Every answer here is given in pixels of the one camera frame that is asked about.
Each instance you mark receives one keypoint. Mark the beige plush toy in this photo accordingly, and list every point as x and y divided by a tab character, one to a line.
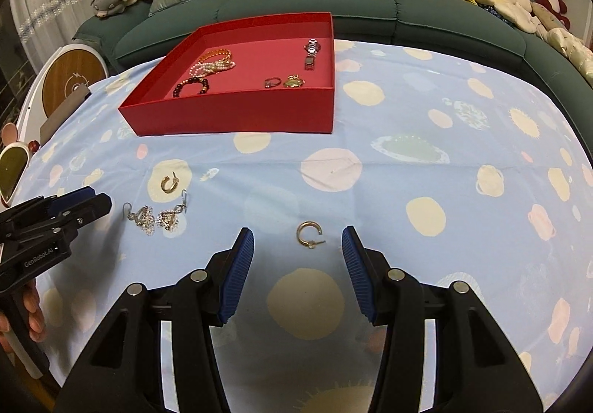
546	15

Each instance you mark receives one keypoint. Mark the thin gold hoop earring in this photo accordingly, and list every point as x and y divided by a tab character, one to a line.
299	234

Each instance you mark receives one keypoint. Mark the silver dangling earring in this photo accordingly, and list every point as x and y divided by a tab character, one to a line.
169	218
143	218

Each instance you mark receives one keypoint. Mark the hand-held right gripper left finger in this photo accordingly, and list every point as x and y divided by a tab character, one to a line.
236	283

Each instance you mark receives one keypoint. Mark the cream satin pillow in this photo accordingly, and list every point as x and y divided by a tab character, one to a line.
572	52

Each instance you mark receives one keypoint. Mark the dark patterned cloth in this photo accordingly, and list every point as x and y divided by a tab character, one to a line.
495	12

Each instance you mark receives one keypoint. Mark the gold bangle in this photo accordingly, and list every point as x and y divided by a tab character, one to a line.
217	53

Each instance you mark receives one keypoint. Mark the blue printed tablecloth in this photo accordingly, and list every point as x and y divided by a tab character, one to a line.
417	140

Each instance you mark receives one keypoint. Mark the white curtain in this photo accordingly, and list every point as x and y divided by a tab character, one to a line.
41	10

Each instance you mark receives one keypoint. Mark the white framed tinted mirror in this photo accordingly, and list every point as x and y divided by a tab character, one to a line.
11	167

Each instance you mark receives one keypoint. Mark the silver watch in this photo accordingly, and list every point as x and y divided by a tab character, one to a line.
311	46

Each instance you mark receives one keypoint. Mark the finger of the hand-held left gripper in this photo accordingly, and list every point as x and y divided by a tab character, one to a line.
95	207
74	200

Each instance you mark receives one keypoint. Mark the person's left hand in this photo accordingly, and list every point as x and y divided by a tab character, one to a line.
34	311

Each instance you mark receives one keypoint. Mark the dark green sofa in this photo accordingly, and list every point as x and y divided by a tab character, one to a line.
361	5

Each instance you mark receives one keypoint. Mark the ribbed gold hoop earring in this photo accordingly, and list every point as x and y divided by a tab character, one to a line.
166	186

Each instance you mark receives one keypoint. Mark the red cardboard box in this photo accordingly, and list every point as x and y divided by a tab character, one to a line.
231	116

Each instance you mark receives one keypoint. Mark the white appliance with wooden disc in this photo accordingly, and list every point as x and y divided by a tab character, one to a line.
69	79

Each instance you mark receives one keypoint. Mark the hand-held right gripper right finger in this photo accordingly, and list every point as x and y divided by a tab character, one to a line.
361	278

